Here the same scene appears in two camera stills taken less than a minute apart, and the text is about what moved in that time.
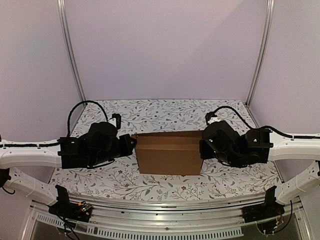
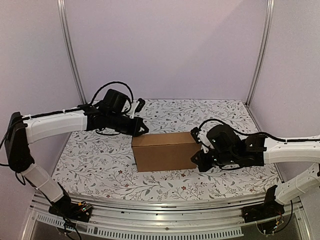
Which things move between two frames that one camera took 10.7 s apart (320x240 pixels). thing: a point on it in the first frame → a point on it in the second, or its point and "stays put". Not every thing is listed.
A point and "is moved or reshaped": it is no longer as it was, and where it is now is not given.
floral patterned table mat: x=119 y=178 stays put
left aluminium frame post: x=61 y=7 stays put
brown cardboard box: x=169 y=152 is moved or reshaped
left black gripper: x=126 y=142 → x=134 y=130
